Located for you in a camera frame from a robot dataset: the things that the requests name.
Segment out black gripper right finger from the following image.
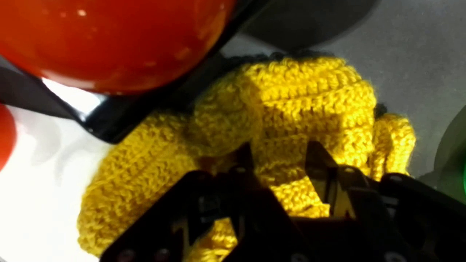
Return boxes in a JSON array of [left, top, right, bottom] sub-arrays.
[[305, 140, 466, 262]]

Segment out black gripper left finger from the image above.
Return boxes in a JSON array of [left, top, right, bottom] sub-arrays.
[[99, 142, 312, 262]]

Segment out yellow crochet cloth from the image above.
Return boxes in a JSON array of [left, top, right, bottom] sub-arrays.
[[77, 56, 418, 262]]

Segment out small green cup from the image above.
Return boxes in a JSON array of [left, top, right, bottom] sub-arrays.
[[420, 104, 466, 206]]

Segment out red tomato ball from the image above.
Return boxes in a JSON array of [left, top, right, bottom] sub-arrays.
[[0, 0, 239, 96]]

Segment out red cup white handle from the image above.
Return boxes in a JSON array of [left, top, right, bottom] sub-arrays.
[[0, 104, 19, 172]]

